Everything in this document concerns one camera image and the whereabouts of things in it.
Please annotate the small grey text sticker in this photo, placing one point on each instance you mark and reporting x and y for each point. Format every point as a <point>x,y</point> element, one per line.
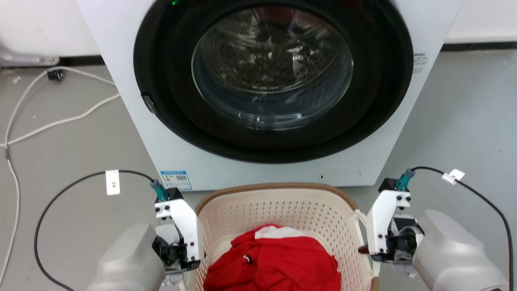
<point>420,60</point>

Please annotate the white front-load washing machine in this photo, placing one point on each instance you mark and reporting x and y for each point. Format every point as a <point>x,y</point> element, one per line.
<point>250,173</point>

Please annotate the beige perforated laundry basket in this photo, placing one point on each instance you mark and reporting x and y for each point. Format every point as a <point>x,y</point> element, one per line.
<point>282,206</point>

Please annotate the black round washer door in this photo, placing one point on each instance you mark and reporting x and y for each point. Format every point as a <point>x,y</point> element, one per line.
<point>169,81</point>

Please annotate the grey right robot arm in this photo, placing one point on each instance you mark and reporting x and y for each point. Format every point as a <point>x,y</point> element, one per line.
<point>452,254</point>

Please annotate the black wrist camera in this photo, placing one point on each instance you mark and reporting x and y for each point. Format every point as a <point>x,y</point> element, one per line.
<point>169,193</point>
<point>394,184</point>

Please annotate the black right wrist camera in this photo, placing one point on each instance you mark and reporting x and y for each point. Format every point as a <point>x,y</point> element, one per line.
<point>394,184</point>

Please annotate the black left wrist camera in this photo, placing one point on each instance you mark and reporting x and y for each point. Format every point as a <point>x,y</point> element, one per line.
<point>169,193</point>

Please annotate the blue energy label sticker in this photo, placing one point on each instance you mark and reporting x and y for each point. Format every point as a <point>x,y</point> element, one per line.
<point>176,180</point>

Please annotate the grey metal floor fixture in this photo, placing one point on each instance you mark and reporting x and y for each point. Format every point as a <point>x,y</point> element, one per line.
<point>24,58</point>

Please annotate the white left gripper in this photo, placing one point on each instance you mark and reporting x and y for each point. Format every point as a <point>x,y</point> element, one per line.
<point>185,226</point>

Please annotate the red garment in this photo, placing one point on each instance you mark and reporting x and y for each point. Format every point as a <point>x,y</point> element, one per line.
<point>278,262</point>

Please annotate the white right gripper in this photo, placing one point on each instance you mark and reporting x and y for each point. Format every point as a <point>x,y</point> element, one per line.
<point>379,226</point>

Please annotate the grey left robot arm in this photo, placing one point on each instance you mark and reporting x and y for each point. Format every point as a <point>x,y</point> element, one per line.
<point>129,262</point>

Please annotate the white garment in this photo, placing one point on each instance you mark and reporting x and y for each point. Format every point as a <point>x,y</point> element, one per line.
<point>282,232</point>

